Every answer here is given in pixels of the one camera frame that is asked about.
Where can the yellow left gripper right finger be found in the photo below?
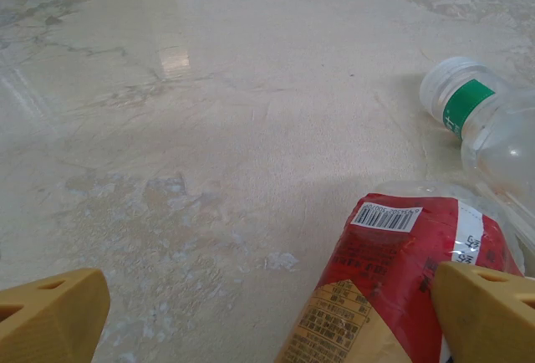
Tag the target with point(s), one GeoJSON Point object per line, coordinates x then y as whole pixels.
{"type": "Point", "coordinates": [485, 321]}

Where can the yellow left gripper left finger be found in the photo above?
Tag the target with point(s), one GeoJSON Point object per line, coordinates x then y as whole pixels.
{"type": "Point", "coordinates": [50, 325]}

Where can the red label cola bottle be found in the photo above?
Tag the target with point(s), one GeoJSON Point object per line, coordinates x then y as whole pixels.
{"type": "Point", "coordinates": [376, 262]}

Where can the clear bottle green neck label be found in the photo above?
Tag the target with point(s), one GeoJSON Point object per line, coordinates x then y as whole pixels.
{"type": "Point", "coordinates": [501, 149]}

